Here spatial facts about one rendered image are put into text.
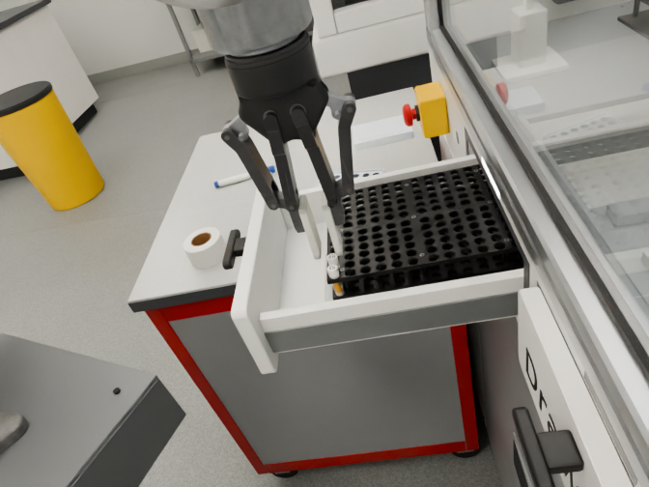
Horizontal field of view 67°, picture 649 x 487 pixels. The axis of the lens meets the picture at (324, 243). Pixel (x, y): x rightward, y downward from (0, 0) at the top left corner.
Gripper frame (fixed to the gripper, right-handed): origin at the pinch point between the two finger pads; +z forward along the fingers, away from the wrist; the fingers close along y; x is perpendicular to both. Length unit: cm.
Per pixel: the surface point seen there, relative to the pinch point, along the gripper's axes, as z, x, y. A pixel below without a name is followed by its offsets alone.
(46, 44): 34, -338, 225
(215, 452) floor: 97, -30, 56
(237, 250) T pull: 5.2, -5.3, 12.5
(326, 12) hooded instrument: 0, -87, -1
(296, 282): 12.6, -5.4, 6.7
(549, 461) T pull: 4.9, 25.9, -15.6
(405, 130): 18, -53, -13
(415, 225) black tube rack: 6.0, -4.7, -10.3
